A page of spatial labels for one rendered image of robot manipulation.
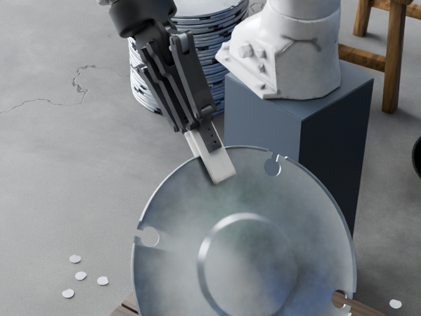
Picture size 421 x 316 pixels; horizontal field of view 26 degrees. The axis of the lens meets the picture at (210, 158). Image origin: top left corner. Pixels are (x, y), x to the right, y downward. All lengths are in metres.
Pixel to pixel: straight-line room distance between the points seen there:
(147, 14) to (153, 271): 0.29
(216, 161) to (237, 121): 0.53
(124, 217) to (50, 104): 0.46
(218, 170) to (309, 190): 0.13
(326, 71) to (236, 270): 0.53
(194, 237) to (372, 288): 0.82
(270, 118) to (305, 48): 0.13
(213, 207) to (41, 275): 0.83
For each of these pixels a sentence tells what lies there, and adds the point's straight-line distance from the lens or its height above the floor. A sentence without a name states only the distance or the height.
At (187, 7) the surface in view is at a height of 0.28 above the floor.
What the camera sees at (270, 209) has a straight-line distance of 1.09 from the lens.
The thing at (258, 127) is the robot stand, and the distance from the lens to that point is 1.54.
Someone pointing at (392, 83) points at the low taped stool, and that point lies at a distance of 2.22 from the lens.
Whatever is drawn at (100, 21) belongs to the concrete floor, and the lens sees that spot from 2.61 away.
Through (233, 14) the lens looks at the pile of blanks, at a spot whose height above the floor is 0.25.
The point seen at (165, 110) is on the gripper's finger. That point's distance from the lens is 1.09.
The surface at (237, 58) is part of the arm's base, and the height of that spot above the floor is 0.46.
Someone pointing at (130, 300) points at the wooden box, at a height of 0.35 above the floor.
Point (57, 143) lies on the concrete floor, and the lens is 2.16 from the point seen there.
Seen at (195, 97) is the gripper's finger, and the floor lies 0.72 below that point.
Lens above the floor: 1.31
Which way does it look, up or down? 39 degrees down
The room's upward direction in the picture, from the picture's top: straight up
